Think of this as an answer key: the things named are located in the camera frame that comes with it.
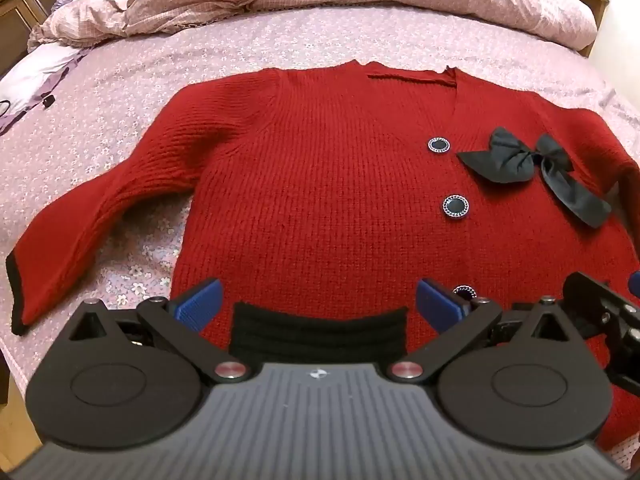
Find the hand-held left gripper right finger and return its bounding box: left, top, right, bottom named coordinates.
left=387, top=278, right=576, bottom=386

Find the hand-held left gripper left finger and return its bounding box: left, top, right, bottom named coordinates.
left=66, top=277, right=252, bottom=386

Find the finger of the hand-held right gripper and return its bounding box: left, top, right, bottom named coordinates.
left=561, top=271, right=640, bottom=391

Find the red knit cardigan sweater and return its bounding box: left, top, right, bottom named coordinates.
left=6, top=60, right=640, bottom=456

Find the lilac ruffled pillow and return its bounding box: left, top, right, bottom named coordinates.
left=0, top=42, right=90, bottom=133

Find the pink floral bed sheet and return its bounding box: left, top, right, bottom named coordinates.
left=0, top=2, right=640, bottom=411

